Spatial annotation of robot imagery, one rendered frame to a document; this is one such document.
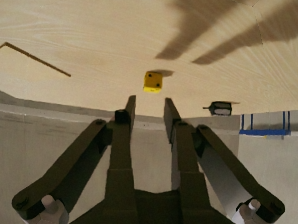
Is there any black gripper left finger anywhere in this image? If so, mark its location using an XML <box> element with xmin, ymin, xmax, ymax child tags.
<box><xmin>12</xmin><ymin>95</ymin><xmax>139</xmax><ymax>224</ymax></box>

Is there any yellow die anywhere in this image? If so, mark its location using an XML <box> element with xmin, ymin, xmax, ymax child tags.
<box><xmin>143</xmin><ymin>72</ymin><xmax>163</xmax><ymax>93</ymax></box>

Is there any tan flat mat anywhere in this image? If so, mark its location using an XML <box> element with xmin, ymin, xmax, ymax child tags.
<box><xmin>0</xmin><ymin>43</ymin><xmax>71</xmax><ymax>82</ymax></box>

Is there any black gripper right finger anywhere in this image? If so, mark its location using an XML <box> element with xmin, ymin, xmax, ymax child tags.
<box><xmin>163</xmin><ymin>97</ymin><xmax>285</xmax><ymax>224</ymax></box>

